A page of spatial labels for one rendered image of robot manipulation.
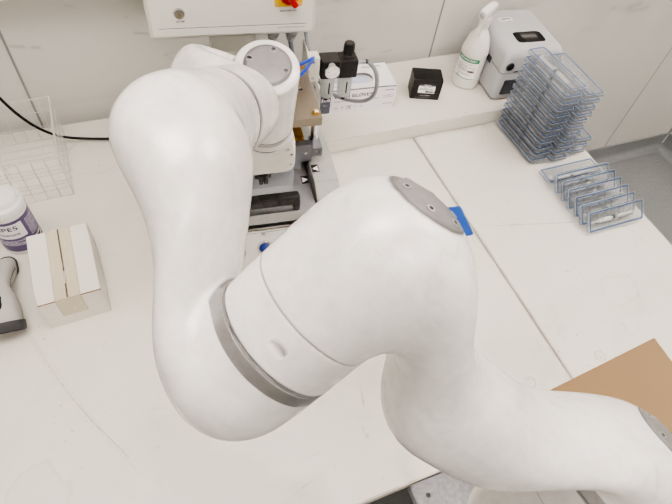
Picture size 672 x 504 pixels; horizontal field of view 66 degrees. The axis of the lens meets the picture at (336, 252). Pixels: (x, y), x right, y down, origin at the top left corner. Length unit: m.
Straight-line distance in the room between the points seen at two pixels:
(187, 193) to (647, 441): 0.46
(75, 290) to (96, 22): 0.68
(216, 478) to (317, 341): 0.75
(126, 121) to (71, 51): 1.17
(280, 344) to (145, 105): 0.17
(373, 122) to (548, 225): 0.56
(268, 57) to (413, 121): 0.91
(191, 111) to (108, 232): 0.99
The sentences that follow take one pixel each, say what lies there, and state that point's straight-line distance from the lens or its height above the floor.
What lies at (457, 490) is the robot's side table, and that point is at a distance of 1.08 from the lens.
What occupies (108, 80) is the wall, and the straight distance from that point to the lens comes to 1.58.
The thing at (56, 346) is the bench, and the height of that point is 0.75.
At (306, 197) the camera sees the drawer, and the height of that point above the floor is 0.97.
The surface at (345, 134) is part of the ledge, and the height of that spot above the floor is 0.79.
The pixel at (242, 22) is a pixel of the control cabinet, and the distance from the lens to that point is 1.14.
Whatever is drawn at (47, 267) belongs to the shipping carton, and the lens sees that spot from 1.20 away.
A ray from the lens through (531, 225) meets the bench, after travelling 1.46.
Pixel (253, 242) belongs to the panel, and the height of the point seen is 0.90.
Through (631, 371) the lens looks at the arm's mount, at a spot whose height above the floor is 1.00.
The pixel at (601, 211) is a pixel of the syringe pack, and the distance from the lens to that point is 1.52.
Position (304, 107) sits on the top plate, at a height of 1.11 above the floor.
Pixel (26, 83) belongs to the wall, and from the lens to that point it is 1.59.
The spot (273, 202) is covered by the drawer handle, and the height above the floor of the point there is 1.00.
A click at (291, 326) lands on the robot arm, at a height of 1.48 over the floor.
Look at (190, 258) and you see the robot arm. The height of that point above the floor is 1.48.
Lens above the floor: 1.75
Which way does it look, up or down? 53 degrees down
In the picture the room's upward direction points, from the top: 9 degrees clockwise
